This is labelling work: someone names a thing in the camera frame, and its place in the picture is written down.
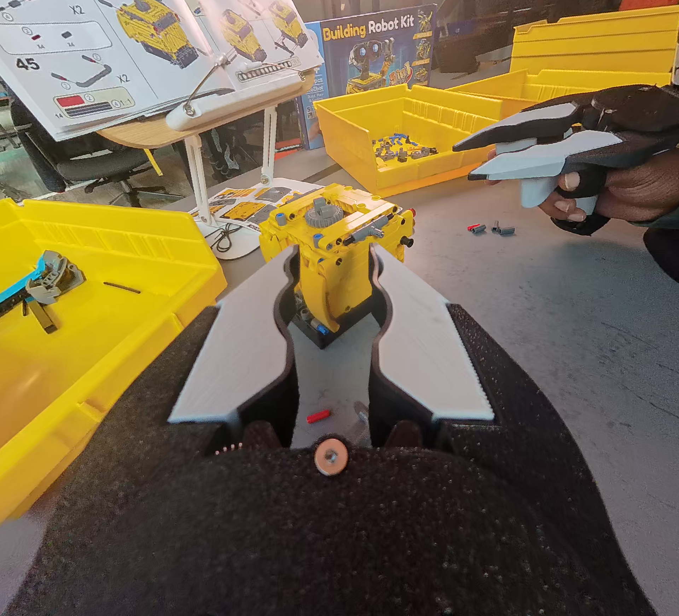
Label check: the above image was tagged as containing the blue lego kit box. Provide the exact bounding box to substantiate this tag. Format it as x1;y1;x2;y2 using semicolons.
300;3;439;152

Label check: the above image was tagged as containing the black cable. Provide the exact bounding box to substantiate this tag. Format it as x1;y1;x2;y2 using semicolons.
209;223;246;257

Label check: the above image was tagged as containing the blue and black lego piece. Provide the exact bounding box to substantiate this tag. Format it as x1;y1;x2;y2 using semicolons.
0;248;87;318

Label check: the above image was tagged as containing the person's right hand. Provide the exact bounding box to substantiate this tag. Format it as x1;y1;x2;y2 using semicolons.
485;147;679;227

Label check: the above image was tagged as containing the yellow lego vehicle model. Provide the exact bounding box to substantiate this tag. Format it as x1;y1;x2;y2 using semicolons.
258;183;416;351

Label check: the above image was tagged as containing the lego instruction booklet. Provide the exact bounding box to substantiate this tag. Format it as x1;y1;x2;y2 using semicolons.
0;0;326;143

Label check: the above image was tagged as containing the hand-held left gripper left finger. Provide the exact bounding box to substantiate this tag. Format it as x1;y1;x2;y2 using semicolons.
168;245;299;450

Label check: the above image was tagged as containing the short black lego liftarm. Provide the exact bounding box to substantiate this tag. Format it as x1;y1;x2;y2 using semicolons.
26;300;59;335

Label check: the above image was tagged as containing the pile of small lego pieces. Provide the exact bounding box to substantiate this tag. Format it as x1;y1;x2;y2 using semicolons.
371;132;439;165

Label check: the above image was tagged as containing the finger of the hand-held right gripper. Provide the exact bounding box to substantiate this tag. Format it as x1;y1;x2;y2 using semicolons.
452;102;584;153
468;130;622;210

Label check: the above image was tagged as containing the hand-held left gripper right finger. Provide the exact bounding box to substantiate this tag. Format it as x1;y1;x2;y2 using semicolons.
368;243;497;448

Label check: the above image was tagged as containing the black office chair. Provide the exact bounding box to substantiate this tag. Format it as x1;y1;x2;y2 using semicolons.
11;91;185;210

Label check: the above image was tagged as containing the yellow sticker sheet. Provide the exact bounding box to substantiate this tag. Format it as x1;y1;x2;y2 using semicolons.
190;185;315;228

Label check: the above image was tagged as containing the white and wooden book stand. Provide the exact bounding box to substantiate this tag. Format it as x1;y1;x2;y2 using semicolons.
98;70;323;261

